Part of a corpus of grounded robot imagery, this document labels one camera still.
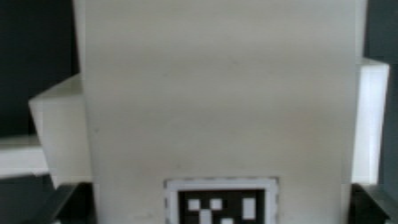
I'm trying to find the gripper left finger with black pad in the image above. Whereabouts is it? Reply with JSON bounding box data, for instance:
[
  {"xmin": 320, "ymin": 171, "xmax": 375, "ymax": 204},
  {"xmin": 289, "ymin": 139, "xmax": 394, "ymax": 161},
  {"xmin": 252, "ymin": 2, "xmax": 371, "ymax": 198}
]
[{"xmin": 28, "ymin": 181, "xmax": 98, "ymax": 224}]

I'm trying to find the white L-shaped fence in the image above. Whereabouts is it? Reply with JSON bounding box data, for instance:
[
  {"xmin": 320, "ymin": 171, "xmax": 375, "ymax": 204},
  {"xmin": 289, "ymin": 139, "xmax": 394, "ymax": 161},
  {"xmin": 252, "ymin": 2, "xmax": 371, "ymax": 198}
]
[{"xmin": 0, "ymin": 135, "xmax": 48, "ymax": 178}]

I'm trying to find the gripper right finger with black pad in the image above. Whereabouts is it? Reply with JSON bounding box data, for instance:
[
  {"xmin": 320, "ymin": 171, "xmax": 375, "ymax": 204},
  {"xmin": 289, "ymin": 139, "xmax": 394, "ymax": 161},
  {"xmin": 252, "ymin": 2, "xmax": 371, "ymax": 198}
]
[{"xmin": 348, "ymin": 183, "xmax": 398, "ymax": 224}]

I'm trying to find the white cabinet top block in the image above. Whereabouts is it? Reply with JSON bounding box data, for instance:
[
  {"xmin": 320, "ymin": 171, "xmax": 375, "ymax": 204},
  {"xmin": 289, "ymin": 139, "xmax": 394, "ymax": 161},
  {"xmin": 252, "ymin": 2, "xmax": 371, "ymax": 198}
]
[{"xmin": 82, "ymin": 0, "xmax": 362, "ymax": 224}]

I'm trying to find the white cabinet body box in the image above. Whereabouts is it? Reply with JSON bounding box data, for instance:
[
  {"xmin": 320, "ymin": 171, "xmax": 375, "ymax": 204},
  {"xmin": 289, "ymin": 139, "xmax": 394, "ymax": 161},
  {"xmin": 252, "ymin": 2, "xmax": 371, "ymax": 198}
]
[{"xmin": 28, "ymin": 58, "xmax": 389, "ymax": 185}]

